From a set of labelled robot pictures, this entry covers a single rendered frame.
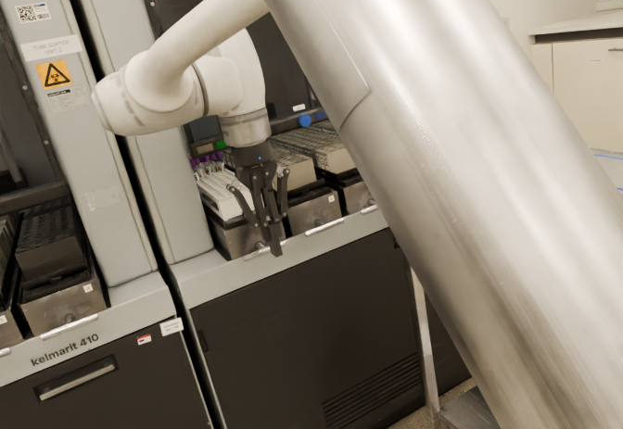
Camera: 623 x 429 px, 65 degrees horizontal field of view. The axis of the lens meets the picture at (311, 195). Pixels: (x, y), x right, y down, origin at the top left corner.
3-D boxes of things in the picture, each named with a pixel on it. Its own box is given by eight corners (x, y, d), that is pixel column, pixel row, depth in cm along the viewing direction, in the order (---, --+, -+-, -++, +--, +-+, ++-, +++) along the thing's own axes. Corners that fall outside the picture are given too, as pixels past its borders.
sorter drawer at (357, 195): (251, 170, 180) (246, 146, 177) (285, 158, 185) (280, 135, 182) (357, 220, 117) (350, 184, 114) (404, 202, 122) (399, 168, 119)
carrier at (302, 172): (313, 179, 125) (309, 157, 123) (317, 181, 123) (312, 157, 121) (273, 194, 121) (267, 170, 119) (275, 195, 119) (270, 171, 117)
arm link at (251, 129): (211, 116, 93) (220, 146, 95) (226, 119, 85) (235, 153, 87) (256, 105, 97) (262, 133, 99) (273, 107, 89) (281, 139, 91)
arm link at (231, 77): (255, 104, 98) (192, 120, 92) (235, 22, 93) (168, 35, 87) (280, 105, 89) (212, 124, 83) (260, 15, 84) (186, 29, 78)
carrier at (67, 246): (85, 258, 104) (75, 233, 102) (86, 261, 103) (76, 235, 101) (25, 279, 100) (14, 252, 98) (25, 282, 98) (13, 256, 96)
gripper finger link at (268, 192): (255, 169, 97) (261, 166, 97) (269, 220, 100) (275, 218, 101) (261, 171, 93) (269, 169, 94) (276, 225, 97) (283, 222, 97)
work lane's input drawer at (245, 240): (169, 195, 168) (161, 171, 166) (208, 183, 174) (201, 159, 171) (237, 268, 105) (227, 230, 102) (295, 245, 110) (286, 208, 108)
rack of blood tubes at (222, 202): (194, 197, 137) (187, 177, 135) (227, 186, 140) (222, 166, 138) (226, 226, 111) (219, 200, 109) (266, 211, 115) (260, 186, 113)
